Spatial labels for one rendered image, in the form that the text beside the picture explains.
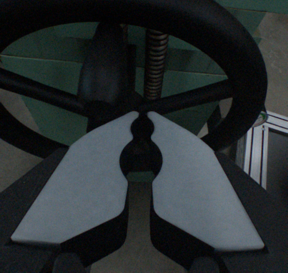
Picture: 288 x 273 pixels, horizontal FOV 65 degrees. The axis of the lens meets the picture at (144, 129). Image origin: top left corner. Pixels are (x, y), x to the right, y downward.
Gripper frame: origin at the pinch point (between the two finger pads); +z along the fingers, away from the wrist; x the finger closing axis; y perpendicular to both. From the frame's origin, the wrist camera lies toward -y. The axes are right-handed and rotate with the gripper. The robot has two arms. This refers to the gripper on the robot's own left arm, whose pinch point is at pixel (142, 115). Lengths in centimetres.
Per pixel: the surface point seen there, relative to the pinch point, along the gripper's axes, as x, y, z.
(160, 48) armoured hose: 1.5, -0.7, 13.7
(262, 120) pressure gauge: 23.7, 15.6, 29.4
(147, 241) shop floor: 3, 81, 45
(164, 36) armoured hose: 1.9, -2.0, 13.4
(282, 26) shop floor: 106, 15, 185
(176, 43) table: 3.5, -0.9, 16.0
